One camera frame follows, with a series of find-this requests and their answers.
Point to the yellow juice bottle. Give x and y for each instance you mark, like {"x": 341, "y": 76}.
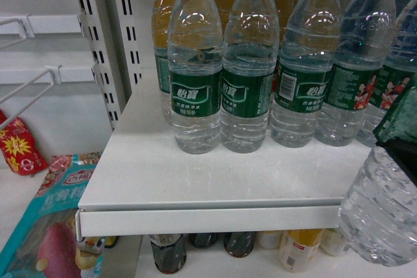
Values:
{"x": 298, "y": 248}

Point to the water bottle green label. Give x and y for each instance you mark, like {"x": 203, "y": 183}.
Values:
{"x": 378, "y": 214}

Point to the dark sauce bottle middle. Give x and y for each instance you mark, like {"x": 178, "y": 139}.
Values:
{"x": 203, "y": 240}

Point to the teal noodle packet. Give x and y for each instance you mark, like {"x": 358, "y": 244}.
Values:
{"x": 44, "y": 243}

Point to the dark sauce bottle left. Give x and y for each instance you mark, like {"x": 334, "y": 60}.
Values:
{"x": 169, "y": 252}

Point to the white wire hook upper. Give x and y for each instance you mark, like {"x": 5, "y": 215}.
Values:
{"x": 16, "y": 25}

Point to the dark sauce bottle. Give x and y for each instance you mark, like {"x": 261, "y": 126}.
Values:
{"x": 169, "y": 252}
{"x": 203, "y": 240}
{"x": 239, "y": 244}

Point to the water bottle far right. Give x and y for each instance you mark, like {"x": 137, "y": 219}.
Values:
{"x": 394, "y": 76}

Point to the pale bottle under shelf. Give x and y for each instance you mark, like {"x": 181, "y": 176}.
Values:
{"x": 333, "y": 242}

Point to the water bottle front left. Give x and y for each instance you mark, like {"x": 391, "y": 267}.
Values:
{"x": 194, "y": 55}

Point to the water bottle front centre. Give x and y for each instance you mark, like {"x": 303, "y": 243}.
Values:
{"x": 250, "y": 51}

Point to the yellow tea bottle back left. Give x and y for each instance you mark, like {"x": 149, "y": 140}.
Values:
{"x": 161, "y": 14}

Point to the dark sauce bottle right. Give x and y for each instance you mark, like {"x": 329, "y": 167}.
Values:
{"x": 239, "y": 244}

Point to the white upper metal shelf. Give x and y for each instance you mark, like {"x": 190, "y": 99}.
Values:
{"x": 144, "y": 184}

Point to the water bottle barcode side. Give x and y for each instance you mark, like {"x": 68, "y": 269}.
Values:
{"x": 305, "y": 63}

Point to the water bottle athletes label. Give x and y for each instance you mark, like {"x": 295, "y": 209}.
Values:
{"x": 367, "y": 31}

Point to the white perforated shelf upright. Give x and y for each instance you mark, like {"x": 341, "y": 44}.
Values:
{"x": 110, "y": 28}

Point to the red snack packet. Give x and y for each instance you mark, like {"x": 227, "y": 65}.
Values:
{"x": 19, "y": 149}

